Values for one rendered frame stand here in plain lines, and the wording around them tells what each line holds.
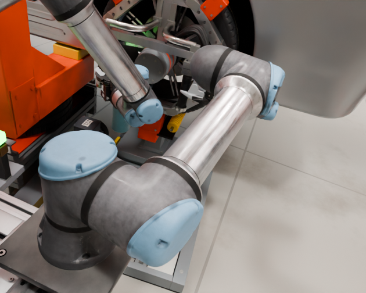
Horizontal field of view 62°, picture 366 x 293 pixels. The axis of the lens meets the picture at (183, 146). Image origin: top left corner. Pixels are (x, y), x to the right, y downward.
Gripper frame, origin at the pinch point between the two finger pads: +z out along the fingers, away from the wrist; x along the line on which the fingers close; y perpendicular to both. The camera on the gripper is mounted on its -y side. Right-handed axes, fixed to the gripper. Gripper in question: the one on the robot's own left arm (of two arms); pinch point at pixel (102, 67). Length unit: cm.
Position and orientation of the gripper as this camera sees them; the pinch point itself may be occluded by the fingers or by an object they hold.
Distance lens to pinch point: 128.0
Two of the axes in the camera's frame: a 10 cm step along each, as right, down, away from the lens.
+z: -5.1, -5.9, 6.2
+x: 8.4, -1.8, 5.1
